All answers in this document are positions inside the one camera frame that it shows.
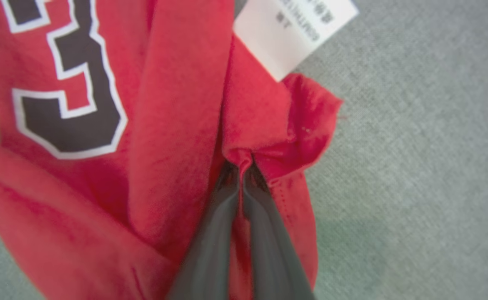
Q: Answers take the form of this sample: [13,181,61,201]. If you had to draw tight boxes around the red jersey with white sleeves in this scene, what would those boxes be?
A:
[0,0,360,300]

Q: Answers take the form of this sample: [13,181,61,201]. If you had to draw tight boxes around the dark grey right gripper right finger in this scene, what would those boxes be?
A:
[243,163,316,300]

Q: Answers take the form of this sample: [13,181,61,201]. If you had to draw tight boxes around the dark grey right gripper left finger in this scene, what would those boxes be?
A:
[165,162,244,300]

